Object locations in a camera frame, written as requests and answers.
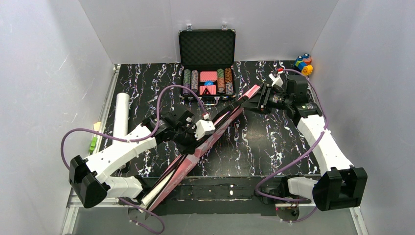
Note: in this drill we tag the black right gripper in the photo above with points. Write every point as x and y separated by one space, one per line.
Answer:
264 101

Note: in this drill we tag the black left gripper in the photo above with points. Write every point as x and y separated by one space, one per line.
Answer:
188 140

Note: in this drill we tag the white shuttlecock tube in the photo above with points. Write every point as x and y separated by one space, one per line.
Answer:
120 129

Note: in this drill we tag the black poker chip case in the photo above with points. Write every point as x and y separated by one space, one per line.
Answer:
207 57

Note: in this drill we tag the green clip on rail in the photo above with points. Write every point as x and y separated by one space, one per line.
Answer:
93 144

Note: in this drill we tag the colourful toy blocks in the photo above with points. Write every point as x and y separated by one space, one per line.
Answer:
303 64

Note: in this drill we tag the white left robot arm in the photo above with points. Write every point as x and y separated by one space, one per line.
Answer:
91 178

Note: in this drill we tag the pink racket bag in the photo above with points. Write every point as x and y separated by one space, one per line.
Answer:
184 163

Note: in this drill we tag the beige wooden block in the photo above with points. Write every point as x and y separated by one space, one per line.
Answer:
96 126

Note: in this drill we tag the pink badminton racket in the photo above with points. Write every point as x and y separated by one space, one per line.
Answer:
148 200

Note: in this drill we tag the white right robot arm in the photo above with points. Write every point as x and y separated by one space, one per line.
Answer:
342 184

